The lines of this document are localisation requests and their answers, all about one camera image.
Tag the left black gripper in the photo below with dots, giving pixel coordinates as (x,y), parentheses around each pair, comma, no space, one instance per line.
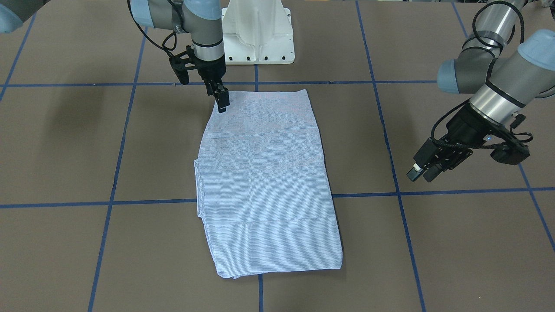
(462,122)

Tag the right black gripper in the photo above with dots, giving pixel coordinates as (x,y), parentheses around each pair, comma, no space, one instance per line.
(212,71)

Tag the light blue striped shirt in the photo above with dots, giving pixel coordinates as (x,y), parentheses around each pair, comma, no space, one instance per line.
(262,189)

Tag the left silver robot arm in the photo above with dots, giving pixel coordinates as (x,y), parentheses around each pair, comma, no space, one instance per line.
(503,72)

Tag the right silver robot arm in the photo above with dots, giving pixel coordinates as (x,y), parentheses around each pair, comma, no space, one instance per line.
(195,42)

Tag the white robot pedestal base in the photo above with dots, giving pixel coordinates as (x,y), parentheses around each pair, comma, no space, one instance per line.
(258,32)

